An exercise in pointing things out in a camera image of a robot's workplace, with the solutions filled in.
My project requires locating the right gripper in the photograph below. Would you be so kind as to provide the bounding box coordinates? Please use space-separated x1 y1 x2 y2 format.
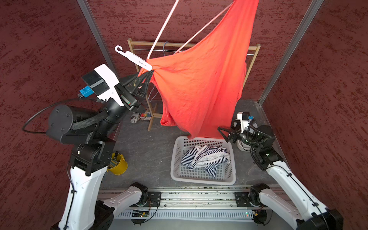
218 119 262 149

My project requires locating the white clothespin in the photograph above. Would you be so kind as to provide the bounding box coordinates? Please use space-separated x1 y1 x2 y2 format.
115 46 153 71

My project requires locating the blue white striped tank top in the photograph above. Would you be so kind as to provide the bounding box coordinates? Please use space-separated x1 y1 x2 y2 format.
181 145 231 177

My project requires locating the red tank top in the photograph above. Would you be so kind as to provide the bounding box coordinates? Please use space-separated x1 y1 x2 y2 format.
148 1 258 139

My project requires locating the pink wire hanger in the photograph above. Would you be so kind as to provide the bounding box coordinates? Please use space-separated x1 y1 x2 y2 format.
147 0 232 60

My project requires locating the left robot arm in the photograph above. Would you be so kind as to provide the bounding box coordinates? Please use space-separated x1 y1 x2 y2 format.
46 70 153 230

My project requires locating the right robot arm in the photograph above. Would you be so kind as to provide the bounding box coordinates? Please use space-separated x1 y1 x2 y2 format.
218 120 344 230

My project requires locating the white plastic tub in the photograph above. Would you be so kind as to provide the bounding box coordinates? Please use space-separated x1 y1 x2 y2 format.
236 140 251 152

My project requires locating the white perforated laundry basket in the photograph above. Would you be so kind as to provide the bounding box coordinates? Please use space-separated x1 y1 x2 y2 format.
171 136 236 186

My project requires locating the colourful marker box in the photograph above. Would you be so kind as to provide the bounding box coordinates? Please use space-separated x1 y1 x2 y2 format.
139 112 151 121

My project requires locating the yellow pencil cup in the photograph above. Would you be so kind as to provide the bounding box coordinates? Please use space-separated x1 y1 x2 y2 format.
107 151 128 175

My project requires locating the wooden clothes rack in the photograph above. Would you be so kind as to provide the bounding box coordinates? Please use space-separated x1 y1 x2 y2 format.
127 39 262 131

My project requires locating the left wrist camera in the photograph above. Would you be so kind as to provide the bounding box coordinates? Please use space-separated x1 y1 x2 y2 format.
78 64 124 107

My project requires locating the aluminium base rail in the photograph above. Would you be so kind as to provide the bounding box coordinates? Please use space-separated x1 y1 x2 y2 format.
115 186 275 222

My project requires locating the aluminium corner post left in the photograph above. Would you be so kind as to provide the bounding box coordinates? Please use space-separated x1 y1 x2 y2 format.
77 1 118 78

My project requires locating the aluminium corner post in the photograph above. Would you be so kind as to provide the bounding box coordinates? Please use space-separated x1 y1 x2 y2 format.
77 1 118 78
258 0 324 105

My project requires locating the aluminium corner post right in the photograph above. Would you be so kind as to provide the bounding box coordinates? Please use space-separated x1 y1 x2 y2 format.
258 0 324 105

